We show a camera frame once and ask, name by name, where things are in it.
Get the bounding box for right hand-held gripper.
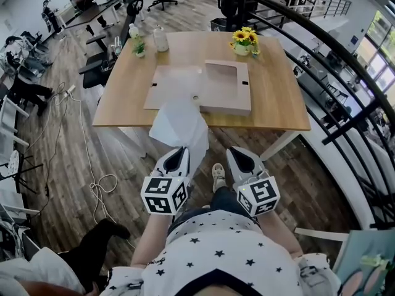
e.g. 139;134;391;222
226;146;281;218

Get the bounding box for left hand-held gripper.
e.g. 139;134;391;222
140;146;190;216

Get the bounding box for white garment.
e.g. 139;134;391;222
148;99;210;177

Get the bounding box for beige cardboard folding board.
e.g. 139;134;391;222
143;59;252;117

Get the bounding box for person's right forearm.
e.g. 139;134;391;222
257;210;305;258

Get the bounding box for person's left forearm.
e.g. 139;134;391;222
131;213;175;269

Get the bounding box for person's beige sneaker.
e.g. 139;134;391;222
211;162;228;194

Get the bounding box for person's dark jeans legs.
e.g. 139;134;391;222
168;186;260;231

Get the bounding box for wooden table with white legs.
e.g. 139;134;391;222
91;31;312;163

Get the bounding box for person's star print shirt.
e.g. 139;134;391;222
101;210;340;296

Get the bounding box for black metal railing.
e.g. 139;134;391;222
222;0;395;231

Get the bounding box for small green potted plant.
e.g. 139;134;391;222
131;40;146;58

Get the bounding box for potted sunflowers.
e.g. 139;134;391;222
228;26;262;57

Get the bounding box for light blue painted canvas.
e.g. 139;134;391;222
333;229;395;296

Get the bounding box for dark waste bin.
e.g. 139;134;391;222
210;17;231;32

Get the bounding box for small green-capped bottle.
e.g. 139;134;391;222
359;253;388;269

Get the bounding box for dark desk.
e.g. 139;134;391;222
63;0;139;39

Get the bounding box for large glass window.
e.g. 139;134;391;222
354;9;395;98

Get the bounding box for white floor cable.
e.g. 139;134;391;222
66;91;136;249

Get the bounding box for white metal frame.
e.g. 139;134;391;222
293;226;349;243

